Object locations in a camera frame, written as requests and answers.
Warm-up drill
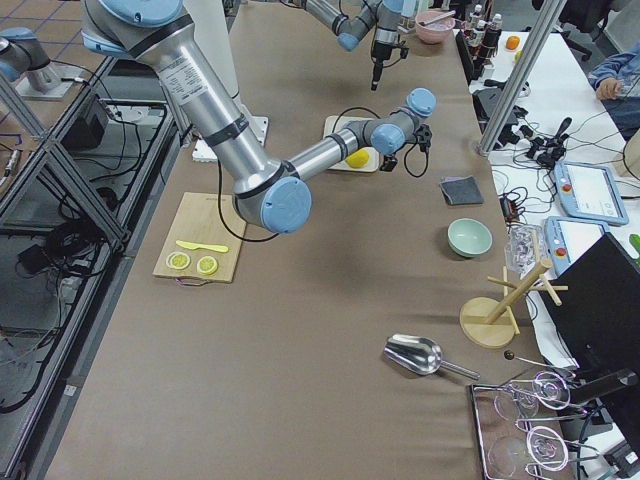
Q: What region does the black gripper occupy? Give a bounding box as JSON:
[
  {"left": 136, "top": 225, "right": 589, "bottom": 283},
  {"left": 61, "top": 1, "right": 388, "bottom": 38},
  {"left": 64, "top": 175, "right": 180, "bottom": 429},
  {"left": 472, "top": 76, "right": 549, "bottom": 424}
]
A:
[
  {"left": 382, "top": 154, "right": 398, "bottom": 172},
  {"left": 370, "top": 42, "right": 391, "bottom": 91}
]

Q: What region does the teach pendant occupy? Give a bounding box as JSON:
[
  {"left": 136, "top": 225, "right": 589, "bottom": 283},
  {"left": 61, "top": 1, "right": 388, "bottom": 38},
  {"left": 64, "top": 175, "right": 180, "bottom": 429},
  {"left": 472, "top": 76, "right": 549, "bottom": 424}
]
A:
[
  {"left": 544, "top": 216, "right": 610, "bottom": 276},
  {"left": 553, "top": 161, "right": 629, "bottom": 226}
]

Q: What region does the metal scoop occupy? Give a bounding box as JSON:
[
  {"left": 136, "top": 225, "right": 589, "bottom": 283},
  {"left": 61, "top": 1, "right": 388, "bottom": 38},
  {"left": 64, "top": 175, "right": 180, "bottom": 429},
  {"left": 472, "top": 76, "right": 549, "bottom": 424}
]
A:
[{"left": 384, "top": 333, "right": 481, "bottom": 380}]

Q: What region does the yellow lemon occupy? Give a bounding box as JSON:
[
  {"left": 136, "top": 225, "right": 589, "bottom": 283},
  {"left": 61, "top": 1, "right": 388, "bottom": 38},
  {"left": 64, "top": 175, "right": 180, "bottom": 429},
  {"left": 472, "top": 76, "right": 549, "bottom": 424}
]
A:
[{"left": 345, "top": 148, "right": 370, "bottom": 169}]

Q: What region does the orange fruit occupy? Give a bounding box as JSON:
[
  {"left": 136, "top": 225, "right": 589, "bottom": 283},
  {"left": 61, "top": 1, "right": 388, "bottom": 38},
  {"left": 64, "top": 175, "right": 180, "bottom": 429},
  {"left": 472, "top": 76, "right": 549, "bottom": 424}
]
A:
[{"left": 505, "top": 35, "right": 520, "bottom": 51}]

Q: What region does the person in blue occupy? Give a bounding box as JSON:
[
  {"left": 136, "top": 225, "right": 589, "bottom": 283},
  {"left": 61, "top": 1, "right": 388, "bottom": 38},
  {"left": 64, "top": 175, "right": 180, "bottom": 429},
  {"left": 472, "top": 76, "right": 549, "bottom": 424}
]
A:
[{"left": 587, "top": 42, "right": 639, "bottom": 140}]

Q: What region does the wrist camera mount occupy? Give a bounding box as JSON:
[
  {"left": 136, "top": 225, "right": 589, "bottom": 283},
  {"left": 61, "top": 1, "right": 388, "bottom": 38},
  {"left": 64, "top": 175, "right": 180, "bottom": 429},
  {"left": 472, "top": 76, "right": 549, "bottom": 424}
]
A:
[
  {"left": 392, "top": 42, "right": 409, "bottom": 60},
  {"left": 414, "top": 124, "right": 432, "bottom": 154}
]

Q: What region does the green bowl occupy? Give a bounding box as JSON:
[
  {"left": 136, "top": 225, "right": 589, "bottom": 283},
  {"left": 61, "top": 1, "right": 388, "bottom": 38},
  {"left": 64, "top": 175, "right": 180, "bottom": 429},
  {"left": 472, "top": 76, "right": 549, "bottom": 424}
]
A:
[{"left": 447, "top": 218, "right": 493, "bottom": 258}]

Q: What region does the pink bowl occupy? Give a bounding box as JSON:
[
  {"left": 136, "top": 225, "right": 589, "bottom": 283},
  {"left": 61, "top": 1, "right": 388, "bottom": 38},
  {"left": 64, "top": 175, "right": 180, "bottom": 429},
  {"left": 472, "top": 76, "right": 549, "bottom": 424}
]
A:
[{"left": 415, "top": 10, "right": 455, "bottom": 45}]

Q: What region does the wooden cutting board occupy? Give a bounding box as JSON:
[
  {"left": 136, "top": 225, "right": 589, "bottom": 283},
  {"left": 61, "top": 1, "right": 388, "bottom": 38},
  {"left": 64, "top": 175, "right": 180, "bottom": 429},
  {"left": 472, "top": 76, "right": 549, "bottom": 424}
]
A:
[{"left": 153, "top": 192, "right": 246, "bottom": 284}]

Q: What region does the yellow plastic knife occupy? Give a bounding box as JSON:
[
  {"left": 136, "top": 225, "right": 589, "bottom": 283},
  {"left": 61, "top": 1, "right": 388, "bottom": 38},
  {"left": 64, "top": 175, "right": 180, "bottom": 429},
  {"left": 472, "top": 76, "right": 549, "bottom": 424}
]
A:
[{"left": 175, "top": 240, "right": 230, "bottom": 253}]

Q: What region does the teach pendant lower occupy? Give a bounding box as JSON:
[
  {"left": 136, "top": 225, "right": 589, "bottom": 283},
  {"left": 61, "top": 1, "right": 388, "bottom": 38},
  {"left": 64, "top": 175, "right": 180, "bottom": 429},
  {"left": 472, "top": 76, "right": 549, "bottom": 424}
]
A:
[{"left": 544, "top": 216, "right": 610, "bottom": 276}]

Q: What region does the wooden mug tree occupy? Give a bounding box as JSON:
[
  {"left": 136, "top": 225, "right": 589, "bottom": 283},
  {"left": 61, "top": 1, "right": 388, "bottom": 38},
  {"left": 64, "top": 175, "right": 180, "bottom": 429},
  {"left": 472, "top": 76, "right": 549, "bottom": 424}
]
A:
[{"left": 459, "top": 231, "right": 569, "bottom": 349}]

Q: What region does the aluminium frame post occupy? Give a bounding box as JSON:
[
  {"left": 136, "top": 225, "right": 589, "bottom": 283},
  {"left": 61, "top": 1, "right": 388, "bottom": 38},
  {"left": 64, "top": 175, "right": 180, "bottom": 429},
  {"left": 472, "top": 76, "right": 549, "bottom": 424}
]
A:
[{"left": 477, "top": 0, "right": 566, "bottom": 157}]

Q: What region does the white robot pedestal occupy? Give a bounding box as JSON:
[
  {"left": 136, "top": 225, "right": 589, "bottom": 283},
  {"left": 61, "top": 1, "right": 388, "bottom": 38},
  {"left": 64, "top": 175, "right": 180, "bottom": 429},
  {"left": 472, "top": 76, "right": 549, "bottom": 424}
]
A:
[{"left": 184, "top": 0, "right": 269, "bottom": 165}]

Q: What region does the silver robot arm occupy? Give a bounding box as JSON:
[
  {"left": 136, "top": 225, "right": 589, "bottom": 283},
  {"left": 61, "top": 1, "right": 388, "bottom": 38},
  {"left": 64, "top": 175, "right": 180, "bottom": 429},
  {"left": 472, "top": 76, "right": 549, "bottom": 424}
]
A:
[
  {"left": 82, "top": 1, "right": 436, "bottom": 233},
  {"left": 281, "top": 0, "right": 409, "bottom": 91}
]

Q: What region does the grey folded cloth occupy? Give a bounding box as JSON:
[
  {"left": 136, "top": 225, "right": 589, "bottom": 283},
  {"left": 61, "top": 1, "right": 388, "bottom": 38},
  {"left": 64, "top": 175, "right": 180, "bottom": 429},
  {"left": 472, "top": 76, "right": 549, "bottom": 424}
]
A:
[{"left": 439, "top": 176, "right": 484, "bottom": 206}]

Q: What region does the glass rack tray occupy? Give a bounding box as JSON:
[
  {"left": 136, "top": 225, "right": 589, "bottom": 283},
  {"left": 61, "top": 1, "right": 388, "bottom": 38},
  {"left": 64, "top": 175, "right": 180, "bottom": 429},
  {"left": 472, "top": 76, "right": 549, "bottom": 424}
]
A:
[{"left": 470, "top": 370, "right": 599, "bottom": 479}]

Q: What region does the teach pendant upper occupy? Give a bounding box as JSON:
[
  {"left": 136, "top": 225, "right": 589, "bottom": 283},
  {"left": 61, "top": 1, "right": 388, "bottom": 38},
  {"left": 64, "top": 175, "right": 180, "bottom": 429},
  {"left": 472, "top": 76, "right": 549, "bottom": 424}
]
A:
[{"left": 553, "top": 161, "right": 629, "bottom": 226}]

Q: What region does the lemon slice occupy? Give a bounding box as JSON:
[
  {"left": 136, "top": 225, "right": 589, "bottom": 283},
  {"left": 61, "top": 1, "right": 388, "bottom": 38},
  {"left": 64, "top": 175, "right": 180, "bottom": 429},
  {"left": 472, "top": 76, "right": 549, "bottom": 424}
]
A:
[
  {"left": 196, "top": 255, "right": 219, "bottom": 276},
  {"left": 165, "top": 251, "right": 191, "bottom": 271}
]

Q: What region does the black monitor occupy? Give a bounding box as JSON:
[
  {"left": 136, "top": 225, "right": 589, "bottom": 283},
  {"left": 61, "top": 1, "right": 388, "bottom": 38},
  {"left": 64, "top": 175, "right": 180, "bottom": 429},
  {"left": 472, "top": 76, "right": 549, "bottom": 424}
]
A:
[{"left": 549, "top": 233, "right": 639, "bottom": 374}]

